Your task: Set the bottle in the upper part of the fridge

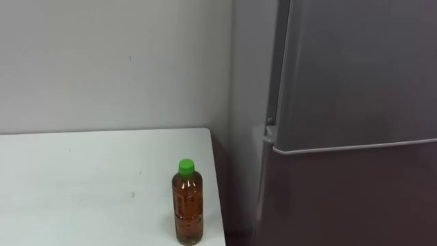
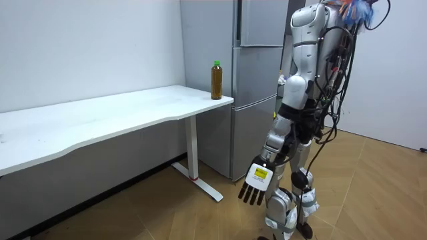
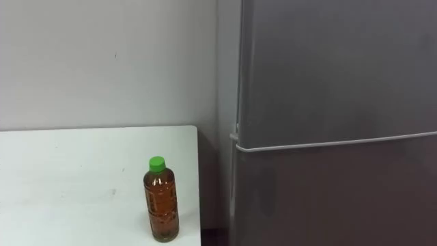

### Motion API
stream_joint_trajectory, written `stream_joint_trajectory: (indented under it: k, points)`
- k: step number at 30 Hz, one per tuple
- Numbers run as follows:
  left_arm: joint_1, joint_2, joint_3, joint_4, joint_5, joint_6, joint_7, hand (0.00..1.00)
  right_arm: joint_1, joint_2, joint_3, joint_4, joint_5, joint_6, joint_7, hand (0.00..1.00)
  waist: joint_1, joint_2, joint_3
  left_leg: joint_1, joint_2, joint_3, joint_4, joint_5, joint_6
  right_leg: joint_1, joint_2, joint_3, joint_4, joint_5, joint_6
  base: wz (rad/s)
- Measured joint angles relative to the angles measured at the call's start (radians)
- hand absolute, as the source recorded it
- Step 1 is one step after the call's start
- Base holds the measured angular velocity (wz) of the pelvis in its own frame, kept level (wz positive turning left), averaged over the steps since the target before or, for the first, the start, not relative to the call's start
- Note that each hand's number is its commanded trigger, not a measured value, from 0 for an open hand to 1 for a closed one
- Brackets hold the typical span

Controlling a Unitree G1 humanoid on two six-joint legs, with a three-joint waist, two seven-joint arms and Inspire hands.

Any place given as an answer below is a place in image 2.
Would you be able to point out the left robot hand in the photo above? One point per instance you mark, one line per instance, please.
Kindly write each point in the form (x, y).
(258, 176)

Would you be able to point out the brown tea bottle green cap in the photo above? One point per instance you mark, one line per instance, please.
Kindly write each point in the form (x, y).
(216, 81)

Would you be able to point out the robot body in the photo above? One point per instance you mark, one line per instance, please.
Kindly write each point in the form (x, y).
(333, 43)

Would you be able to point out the grey fridge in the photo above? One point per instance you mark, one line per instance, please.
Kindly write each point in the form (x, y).
(250, 110)

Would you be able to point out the robot legs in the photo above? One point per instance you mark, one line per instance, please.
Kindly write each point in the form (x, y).
(278, 203)

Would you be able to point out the white desk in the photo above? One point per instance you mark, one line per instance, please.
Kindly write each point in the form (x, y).
(110, 115)

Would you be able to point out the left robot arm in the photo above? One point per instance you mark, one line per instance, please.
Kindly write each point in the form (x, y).
(302, 50)

